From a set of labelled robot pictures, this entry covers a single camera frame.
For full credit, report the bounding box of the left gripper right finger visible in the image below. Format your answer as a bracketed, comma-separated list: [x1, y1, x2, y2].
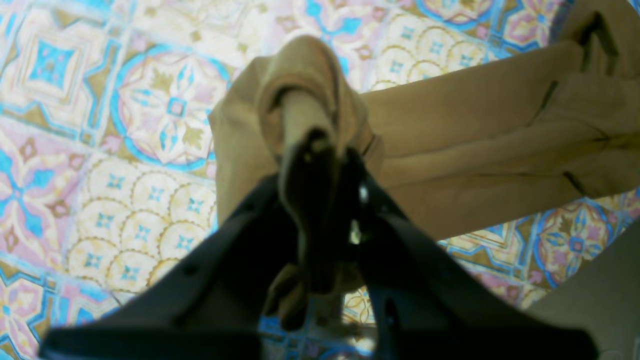
[343, 149, 598, 360]

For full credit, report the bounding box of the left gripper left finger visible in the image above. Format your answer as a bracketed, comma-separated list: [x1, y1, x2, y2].
[39, 175, 297, 360]

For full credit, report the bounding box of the brown t-shirt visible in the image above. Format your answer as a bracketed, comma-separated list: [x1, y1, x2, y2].
[207, 0, 640, 331]

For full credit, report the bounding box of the patterned tile tablecloth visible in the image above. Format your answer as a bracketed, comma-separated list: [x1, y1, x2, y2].
[0, 0, 640, 360]

